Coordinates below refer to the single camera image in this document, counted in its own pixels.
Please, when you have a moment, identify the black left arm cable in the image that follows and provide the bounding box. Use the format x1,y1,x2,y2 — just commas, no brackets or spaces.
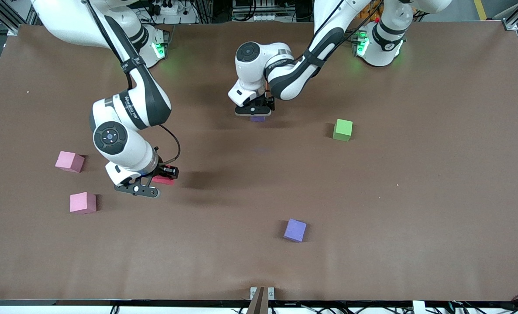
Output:
302,0,386,61

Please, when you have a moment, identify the brown table cover mat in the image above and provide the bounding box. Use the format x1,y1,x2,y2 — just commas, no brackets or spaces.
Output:
0,21,518,302

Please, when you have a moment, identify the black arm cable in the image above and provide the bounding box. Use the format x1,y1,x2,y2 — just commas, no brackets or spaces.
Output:
302,0,386,61
84,0,182,165

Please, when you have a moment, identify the green foam block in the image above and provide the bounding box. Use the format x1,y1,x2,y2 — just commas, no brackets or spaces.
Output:
333,119,353,142

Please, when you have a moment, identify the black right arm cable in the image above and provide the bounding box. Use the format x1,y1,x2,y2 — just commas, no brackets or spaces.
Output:
84,0,182,165

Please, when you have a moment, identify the light pink foam block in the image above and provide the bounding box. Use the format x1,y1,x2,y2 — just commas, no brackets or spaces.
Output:
55,151,85,173
70,192,97,214

